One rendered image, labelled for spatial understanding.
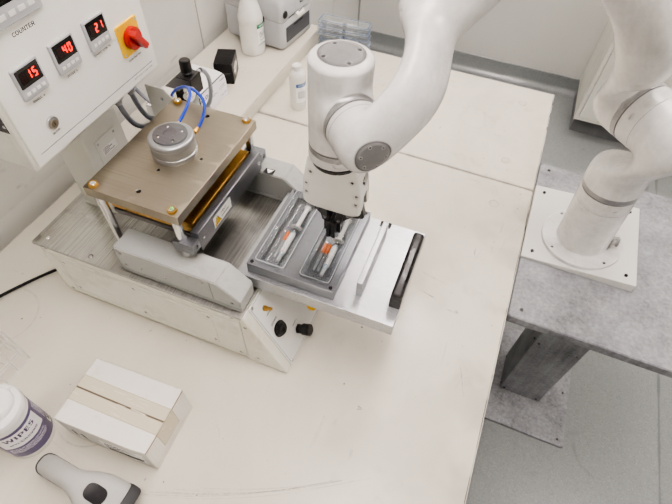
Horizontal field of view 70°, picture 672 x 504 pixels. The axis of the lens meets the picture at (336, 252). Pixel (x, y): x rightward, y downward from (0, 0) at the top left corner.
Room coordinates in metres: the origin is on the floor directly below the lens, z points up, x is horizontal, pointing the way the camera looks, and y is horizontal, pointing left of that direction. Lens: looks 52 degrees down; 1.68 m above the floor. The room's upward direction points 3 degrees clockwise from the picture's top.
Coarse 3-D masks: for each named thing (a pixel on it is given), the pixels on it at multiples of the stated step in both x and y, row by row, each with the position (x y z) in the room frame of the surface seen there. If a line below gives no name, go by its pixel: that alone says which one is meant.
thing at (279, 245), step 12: (300, 192) 0.67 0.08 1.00; (300, 204) 0.63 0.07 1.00; (288, 216) 0.60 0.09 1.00; (300, 216) 0.60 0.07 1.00; (276, 228) 0.57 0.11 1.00; (288, 228) 0.57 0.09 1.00; (300, 228) 0.57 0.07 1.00; (276, 240) 0.54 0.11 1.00; (288, 240) 0.54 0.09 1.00; (264, 252) 0.51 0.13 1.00; (276, 252) 0.52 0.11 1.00; (288, 252) 0.52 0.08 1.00; (276, 264) 0.49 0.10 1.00
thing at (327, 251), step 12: (324, 228) 0.58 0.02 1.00; (348, 228) 0.58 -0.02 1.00; (324, 240) 0.55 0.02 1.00; (336, 240) 0.55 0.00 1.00; (348, 240) 0.55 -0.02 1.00; (312, 252) 0.52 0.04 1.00; (324, 252) 0.52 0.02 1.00; (336, 252) 0.52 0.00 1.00; (312, 264) 0.49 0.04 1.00; (324, 264) 0.49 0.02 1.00; (336, 264) 0.50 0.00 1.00; (312, 276) 0.47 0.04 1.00; (324, 276) 0.47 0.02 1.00
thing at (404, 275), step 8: (416, 240) 0.55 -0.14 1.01; (408, 248) 0.54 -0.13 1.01; (416, 248) 0.54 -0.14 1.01; (408, 256) 0.52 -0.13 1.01; (416, 256) 0.52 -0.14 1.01; (408, 264) 0.50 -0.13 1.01; (400, 272) 0.48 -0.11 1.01; (408, 272) 0.48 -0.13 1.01; (400, 280) 0.46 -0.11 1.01; (408, 280) 0.47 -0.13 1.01; (400, 288) 0.45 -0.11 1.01; (392, 296) 0.44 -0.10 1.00; (400, 296) 0.43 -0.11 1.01; (392, 304) 0.43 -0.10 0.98; (400, 304) 0.43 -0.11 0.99
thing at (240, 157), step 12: (240, 156) 0.70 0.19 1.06; (228, 168) 0.67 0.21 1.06; (216, 180) 0.63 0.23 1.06; (228, 180) 0.64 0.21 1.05; (216, 192) 0.60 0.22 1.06; (204, 204) 0.57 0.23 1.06; (132, 216) 0.57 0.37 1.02; (144, 216) 0.56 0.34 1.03; (192, 216) 0.54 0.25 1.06; (168, 228) 0.54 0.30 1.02; (192, 228) 0.52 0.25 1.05
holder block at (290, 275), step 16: (272, 224) 0.59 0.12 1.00; (320, 224) 0.59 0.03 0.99; (304, 240) 0.55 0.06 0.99; (352, 240) 0.56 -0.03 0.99; (304, 256) 0.52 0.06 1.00; (352, 256) 0.54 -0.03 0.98; (256, 272) 0.49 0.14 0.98; (272, 272) 0.48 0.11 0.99; (288, 272) 0.48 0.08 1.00; (336, 272) 0.48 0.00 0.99; (304, 288) 0.46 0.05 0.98; (320, 288) 0.45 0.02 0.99; (336, 288) 0.46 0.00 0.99
